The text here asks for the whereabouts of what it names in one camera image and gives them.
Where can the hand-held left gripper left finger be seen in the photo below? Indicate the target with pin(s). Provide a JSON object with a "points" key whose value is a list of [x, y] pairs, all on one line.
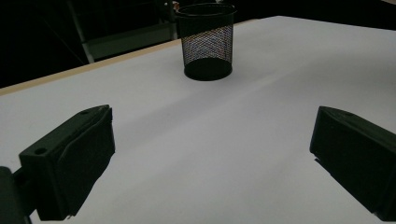
{"points": [[68, 168]]}

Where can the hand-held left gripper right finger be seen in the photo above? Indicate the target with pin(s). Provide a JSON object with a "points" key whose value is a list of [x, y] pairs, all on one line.
{"points": [[358, 155]]}

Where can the black mesh pen holder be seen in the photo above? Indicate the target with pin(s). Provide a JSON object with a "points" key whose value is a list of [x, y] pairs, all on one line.
{"points": [[208, 37]]}

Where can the wooden table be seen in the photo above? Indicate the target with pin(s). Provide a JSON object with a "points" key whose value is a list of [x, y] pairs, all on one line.
{"points": [[46, 78]]}

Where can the white board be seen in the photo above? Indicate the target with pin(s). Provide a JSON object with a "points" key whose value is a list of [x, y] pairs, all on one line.
{"points": [[218, 140]]}

